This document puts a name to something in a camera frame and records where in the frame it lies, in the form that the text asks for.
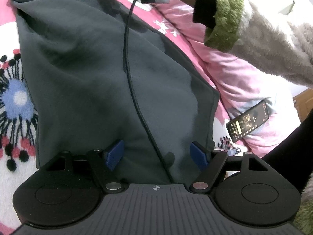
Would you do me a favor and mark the dark grey garment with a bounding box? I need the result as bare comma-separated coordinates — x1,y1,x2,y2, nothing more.
11,0,219,185

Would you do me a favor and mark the right forearm fuzzy sleeve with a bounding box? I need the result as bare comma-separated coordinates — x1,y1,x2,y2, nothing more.
194,0,312,88

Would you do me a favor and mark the pink floral bed sheet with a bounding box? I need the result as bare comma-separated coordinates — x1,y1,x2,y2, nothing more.
0,0,243,235

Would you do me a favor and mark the black smartphone on quilt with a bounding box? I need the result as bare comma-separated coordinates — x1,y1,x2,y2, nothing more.
226,100,269,142

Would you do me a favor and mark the pink floral quilt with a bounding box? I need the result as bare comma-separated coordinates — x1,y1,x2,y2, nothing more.
151,0,304,158

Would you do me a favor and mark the black cable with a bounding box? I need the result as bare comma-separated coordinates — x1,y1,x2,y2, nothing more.
123,0,175,184

